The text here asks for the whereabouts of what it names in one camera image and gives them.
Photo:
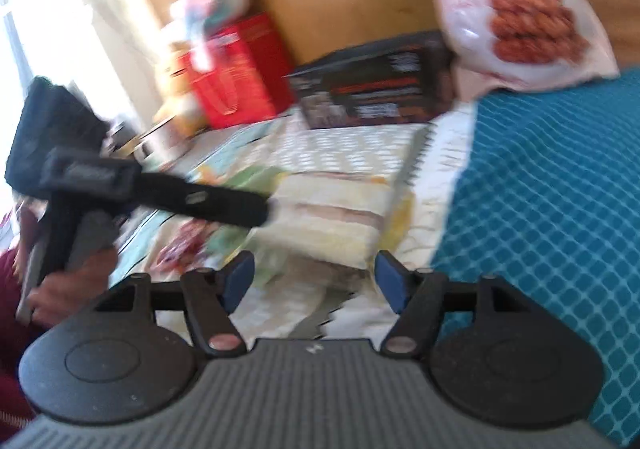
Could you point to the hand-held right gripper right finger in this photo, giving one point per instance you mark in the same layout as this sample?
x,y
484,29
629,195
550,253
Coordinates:
x,y
392,286

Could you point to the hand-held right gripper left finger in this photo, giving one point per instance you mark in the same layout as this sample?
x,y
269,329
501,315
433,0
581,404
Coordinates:
x,y
239,279

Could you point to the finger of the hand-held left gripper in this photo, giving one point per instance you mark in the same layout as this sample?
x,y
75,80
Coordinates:
x,y
210,201

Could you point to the red snack packet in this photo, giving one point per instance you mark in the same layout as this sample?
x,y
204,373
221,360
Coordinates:
x,y
182,241

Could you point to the black cardboard box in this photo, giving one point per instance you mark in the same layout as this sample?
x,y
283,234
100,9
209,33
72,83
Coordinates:
x,y
370,89

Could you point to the person's left hand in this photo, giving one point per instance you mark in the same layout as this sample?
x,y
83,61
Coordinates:
x,y
75,286

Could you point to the green snack packet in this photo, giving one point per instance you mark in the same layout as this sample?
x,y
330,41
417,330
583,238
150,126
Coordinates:
x,y
240,179

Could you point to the pale layered cake packet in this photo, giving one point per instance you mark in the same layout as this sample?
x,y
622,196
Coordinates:
x,y
340,214

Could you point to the yellow plush toy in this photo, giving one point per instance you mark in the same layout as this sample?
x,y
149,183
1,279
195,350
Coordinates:
x,y
177,99

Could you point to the red cardboard box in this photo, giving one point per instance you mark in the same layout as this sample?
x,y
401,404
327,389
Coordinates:
x,y
237,71

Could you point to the white patterned bedsheet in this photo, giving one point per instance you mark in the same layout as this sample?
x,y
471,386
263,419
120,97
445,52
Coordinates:
x,y
350,149

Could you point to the teal patterned blanket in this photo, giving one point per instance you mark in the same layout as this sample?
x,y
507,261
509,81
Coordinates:
x,y
545,209

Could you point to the white pink teal plush toy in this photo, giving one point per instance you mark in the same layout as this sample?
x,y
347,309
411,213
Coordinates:
x,y
215,4

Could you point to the large white red-print snack bag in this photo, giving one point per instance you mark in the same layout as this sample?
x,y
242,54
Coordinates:
x,y
515,4

